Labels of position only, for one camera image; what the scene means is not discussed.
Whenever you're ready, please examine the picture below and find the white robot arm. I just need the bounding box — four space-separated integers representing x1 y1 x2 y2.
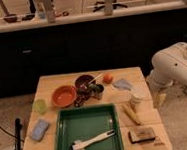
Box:
146 42 187 108

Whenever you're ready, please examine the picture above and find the green plastic tray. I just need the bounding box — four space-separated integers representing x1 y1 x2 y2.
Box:
54 104 124 150

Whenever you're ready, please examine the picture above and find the grey blue cloth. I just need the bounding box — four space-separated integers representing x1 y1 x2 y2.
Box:
112 78 132 91

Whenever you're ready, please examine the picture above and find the white plastic cup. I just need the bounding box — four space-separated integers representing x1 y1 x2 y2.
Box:
127 86 147 113

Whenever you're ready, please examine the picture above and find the green translucent cup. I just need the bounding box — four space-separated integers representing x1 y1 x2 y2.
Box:
33 99 47 114

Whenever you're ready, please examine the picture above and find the orange red bowl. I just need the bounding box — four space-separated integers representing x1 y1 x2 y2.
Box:
51 85 77 108

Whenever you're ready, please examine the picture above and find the whiteboard eraser with wooden top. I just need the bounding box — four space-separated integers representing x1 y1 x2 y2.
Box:
128 127 156 144

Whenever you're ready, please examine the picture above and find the white spatula brush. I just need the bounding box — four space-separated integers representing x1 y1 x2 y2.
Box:
71 130 115 150

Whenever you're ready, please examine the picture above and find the wooden chopstick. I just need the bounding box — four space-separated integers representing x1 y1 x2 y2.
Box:
87 73 103 85

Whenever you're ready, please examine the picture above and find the dark green mug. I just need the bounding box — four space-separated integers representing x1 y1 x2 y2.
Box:
89 84 104 100

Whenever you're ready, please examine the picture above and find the dark grape cluster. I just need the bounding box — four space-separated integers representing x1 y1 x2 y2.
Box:
74 95 86 107

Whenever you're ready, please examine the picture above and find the blue sponge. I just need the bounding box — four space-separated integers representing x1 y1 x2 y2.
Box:
30 119 50 142

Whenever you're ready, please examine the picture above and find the dark maroon bowl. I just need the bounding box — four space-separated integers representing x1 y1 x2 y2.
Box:
75 74 96 89

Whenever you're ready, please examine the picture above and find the orange fruit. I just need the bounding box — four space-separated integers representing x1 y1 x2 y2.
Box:
103 74 113 84

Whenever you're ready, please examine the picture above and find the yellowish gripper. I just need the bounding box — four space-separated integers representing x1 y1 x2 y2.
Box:
151 86 167 108

